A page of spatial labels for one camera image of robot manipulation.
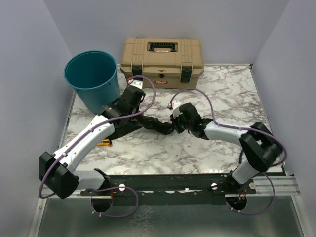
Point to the teal plastic trash bin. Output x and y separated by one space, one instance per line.
93 76

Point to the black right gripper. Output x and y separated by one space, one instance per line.
175 122

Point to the yellow black utility knife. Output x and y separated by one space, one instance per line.
105 142

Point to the black front mounting rail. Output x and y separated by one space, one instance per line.
175 189

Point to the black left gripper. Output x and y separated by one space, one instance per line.
138 107

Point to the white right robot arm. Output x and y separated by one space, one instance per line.
260 149

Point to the black plastic trash bag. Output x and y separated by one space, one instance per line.
142 121

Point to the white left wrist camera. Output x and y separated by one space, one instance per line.
135 83

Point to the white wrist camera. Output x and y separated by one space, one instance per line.
174 106
135 83

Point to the tan plastic toolbox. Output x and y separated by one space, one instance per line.
168 63

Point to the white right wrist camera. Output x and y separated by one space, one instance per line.
174 106

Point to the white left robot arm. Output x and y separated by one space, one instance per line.
58 171

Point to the aluminium extrusion frame rail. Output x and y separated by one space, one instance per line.
264 185

